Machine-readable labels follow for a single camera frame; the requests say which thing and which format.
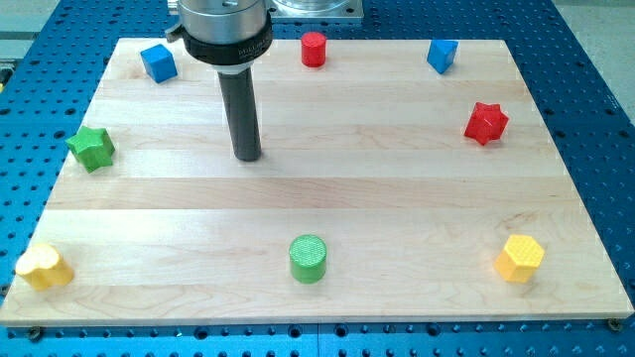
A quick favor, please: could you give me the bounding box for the red star block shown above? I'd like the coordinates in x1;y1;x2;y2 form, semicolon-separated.
463;102;509;146

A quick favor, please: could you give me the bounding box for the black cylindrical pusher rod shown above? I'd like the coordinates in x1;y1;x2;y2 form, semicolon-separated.
218;68;261;162

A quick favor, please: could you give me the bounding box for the yellow heart block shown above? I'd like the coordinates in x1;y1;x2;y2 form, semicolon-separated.
15;243;74;291

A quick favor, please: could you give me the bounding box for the light wooden board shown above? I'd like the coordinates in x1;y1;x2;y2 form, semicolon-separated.
1;39;633;326

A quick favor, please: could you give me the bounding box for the right board clamp screw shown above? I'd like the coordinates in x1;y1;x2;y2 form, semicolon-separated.
606;318;623;332

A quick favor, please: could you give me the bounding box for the yellow hexagonal block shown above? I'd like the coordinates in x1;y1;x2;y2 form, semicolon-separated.
494;234;545;284

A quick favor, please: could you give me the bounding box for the green star block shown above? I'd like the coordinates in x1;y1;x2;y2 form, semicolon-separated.
65;126;115;173

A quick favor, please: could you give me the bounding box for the blue wooden cube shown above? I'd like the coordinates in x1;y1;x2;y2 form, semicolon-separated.
140;45;178;83

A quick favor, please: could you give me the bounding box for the green wooden cylinder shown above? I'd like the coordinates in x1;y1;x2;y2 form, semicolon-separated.
289;234;327;284

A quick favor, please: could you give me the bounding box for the board clamp screw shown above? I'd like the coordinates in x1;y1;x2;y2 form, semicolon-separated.
25;326;45;343
606;318;623;332

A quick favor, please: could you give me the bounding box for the red wooden cylinder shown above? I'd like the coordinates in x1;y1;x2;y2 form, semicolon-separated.
301;32;327;67

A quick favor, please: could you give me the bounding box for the left board clamp screw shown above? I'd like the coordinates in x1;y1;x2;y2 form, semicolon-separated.
25;326;45;343

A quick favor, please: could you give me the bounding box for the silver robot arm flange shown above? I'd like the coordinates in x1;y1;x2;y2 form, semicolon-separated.
166;0;273;74

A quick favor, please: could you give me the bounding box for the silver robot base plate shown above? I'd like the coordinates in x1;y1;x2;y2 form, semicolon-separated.
265;0;364;24

